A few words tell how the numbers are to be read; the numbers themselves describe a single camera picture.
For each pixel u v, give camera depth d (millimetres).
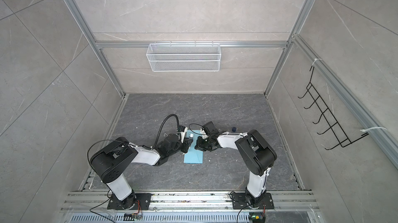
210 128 763
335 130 624
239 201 728
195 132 745
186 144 804
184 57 1009
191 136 904
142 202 732
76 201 748
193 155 888
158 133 984
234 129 980
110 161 471
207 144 811
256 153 484
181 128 799
